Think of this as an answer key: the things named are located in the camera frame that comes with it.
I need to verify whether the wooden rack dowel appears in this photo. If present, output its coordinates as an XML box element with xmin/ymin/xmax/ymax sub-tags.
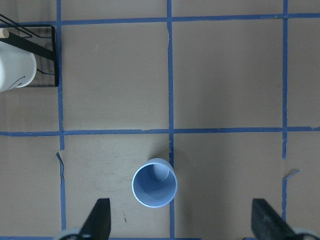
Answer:
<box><xmin>0</xmin><ymin>28</ymin><xmax>10</xmax><ymax>39</ymax></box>

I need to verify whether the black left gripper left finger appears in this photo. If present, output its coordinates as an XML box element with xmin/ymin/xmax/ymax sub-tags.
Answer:
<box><xmin>79</xmin><ymin>198</ymin><xmax>111</xmax><ymax>240</ymax></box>

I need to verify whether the white mug near rack end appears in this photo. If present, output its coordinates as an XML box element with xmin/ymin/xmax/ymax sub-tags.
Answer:
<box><xmin>0</xmin><ymin>41</ymin><xmax>37</xmax><ymax>92</ymax></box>

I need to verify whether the light blue plastic cup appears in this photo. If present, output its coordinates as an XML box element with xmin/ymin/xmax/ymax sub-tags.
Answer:
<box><xmin>131</xmin><ymin>158</ymin><xmax>178</xmax><ymax>208</ymax></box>

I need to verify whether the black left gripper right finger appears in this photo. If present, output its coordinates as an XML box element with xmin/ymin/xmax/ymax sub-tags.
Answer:
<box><xmin>251</xmin><ymin>198</ymin><xmax>296</xmax><ymax>240</ymax></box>

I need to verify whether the black wire mug rack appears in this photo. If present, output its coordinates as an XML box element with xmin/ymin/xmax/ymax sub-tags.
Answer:
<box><xmin>0</xmin><ymin>14</ymin><xmax>60</xmax><ymax>88</ymax></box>

